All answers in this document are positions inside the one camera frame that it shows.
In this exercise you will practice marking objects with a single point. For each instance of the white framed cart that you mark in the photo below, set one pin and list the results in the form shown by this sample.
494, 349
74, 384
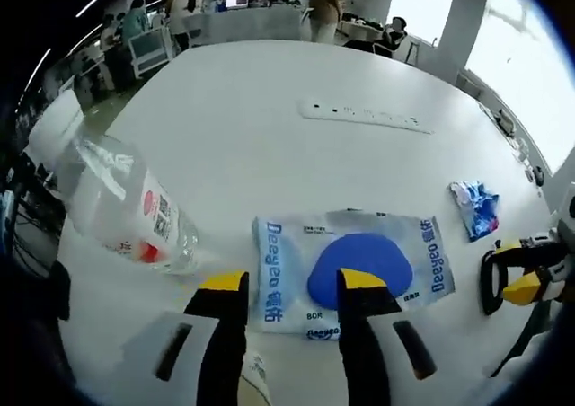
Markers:
150, 49

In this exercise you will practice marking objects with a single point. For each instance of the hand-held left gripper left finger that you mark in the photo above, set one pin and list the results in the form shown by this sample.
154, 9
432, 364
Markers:
220, 347

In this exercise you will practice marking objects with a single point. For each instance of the blue plastic bag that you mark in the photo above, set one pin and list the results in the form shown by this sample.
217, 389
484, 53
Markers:
478, 208

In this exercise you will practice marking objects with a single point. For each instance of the clear plastic bottle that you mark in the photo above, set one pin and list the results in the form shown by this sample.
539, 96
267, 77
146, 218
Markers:
148, 208

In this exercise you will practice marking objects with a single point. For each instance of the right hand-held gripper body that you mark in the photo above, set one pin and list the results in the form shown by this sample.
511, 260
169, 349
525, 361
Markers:
566, 217

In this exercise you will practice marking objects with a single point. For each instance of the small black object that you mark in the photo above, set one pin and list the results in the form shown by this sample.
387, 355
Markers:
537, 176

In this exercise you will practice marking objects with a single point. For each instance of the white table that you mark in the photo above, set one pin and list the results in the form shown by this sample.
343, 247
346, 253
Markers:
269, 163

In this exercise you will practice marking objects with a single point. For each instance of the white power strip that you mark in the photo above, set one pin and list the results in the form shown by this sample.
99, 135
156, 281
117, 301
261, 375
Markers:
364, 115

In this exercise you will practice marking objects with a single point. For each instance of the wet wipes pack blue lid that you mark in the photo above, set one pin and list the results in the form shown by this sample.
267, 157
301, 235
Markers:
355, 271

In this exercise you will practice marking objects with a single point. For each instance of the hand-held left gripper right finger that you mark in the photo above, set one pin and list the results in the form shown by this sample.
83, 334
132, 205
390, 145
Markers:
368, 347

